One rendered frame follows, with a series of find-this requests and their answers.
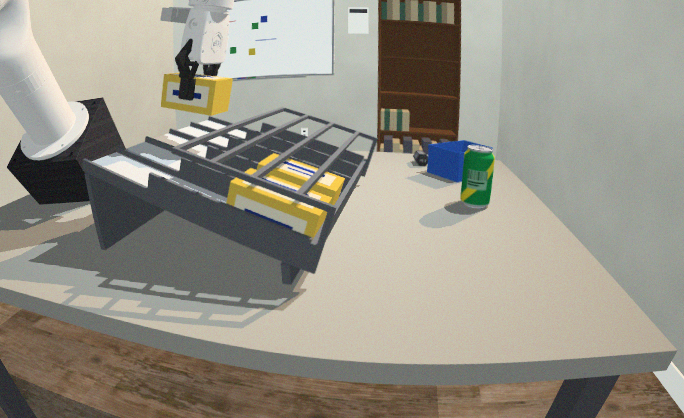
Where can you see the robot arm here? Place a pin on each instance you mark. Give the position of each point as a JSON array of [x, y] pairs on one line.
[[30, 90]]

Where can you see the yellow butter carton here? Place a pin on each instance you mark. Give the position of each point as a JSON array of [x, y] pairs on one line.
[[298, 173], [211, 95], [277, 208]]

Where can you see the green drink can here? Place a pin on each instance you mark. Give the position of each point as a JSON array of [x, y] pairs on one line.
[[477, 176]]

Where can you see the blue open bin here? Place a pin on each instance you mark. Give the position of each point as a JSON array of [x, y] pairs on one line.
[[448, 163]]

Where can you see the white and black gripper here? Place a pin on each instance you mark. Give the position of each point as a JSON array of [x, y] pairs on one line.
[[206, 33]]

